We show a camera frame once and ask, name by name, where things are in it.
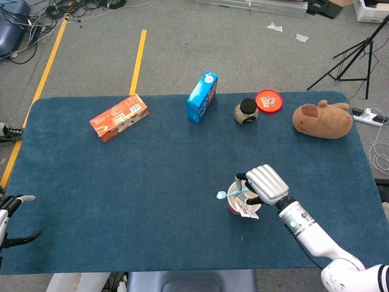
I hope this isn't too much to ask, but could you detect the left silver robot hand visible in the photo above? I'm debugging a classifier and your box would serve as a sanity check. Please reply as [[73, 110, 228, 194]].
[[0, 195, 43, 249]]

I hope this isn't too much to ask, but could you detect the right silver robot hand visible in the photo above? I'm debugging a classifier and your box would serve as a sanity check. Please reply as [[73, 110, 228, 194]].
[[235, 164, 290, 207]]

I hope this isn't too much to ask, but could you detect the white pink toothpaste tube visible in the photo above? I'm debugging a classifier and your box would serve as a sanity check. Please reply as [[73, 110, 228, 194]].
[[233, 194, 260, 220]]

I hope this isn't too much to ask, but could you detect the light blue toothbrush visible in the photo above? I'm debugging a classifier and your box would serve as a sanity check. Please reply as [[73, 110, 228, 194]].
[[216, 187, 252, 200]]

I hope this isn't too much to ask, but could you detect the red paper cup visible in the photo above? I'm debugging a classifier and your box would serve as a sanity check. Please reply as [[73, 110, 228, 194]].
[[227, 179, 264, 216]]

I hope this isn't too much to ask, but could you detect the glass jar black lid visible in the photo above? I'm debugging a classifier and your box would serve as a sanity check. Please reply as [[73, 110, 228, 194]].
[[233, 98, 260, 125]]

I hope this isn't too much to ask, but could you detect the black sneaker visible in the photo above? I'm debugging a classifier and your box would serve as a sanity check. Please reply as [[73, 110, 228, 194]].
[[0, 122, 25, 143]]

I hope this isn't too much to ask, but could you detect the red round lid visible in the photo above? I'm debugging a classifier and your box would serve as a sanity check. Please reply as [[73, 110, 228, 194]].
[[254, 88, 284, 114]]

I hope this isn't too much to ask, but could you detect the brown capybara plush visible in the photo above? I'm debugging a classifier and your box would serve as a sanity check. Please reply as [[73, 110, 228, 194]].
[[292, 99, 354, 140]]

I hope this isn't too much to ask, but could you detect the blue snack box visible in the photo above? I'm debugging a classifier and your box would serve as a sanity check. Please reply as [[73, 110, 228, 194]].
[[186, 71, 219, 124]]

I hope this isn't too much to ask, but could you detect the blue table mat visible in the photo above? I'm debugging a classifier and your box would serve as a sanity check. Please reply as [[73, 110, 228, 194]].
[[0, 91, 384, 276]]

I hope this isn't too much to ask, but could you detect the white power strip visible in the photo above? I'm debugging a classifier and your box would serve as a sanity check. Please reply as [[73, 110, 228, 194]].
[[351, 107, 389, 127]]

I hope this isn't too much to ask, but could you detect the orange snack box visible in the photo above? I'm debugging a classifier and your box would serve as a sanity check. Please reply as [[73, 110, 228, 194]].
[[89, 93, 150, 143]]

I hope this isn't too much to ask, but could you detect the long yellow floor tape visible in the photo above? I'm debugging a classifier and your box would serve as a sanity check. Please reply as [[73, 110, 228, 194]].
[[0, 18, 68, 189]]

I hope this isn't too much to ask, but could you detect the black tripod stand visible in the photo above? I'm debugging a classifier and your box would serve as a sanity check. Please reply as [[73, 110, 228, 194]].
[[306, 13, 389, 100]]

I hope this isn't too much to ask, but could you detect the aluminium profile bar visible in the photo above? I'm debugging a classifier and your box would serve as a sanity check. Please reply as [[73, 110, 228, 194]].
[[196, 0, 308, 18]]

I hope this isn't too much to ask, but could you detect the short yellow floor tape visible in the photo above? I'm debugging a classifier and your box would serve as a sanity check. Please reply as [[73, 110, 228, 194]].
[[129, 29, 148, 96]]

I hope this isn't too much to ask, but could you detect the dark blue rounded housing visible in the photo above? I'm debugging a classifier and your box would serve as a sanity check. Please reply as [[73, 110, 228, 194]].
[[0, 0, 31, 58]]

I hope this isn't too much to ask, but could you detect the black foam piece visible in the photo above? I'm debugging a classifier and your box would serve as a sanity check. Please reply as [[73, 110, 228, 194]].
[[306, 0, 344, 20]]

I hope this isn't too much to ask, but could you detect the white storage box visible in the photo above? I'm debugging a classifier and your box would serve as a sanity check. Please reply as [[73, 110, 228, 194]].
[[353, 0, 389, 23]]

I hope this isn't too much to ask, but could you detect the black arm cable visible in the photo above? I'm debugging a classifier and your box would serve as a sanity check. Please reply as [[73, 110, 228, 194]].
[[285, 223, 325, 270]]

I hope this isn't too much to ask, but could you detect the white power cable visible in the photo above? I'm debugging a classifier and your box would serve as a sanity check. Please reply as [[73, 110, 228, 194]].
[[368, 108, 389, 176]]

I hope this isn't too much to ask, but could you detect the black cable tangle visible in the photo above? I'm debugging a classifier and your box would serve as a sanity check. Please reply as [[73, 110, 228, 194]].
[[30, 0, 127, 19]]

